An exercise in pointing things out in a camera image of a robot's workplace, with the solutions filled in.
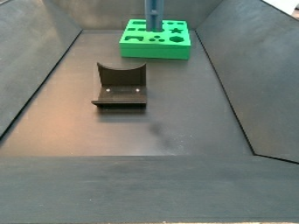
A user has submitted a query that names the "blue three prong object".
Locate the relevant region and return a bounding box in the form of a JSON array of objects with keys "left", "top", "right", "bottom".
[{"left": 144, "top": 0, "right": 164, "bottom": 32}]

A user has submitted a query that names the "black curved fixture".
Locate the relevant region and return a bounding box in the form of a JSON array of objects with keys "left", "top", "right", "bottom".
[{"left": 91, "top": 63, "right": 147, "bottom": 107}]

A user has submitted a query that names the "green shape sorting block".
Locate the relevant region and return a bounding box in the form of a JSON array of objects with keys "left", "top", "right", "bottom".
[{"left": 119, "top": 19, "right": 192, "bottom": 60}]

